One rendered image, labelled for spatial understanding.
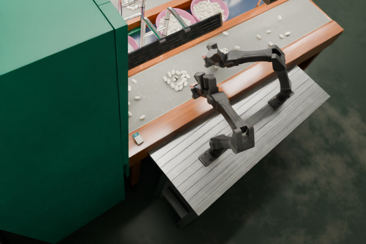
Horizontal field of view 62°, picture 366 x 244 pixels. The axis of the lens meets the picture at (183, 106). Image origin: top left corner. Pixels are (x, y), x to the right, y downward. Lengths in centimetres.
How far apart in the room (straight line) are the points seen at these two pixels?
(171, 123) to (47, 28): 112
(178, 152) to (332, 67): 214
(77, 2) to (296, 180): 228
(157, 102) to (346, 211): 178
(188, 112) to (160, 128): 18
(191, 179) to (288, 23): 134
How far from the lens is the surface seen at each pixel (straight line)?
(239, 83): 189
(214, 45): 176
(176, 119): 168
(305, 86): 220
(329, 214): 275
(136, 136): 160
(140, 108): 172
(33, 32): 65
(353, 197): 290
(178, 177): 167
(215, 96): 146
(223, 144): 154
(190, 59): 193
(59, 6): 69
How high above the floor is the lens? 227
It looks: 61 degrees down
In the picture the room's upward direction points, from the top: 19 degrees clockwise
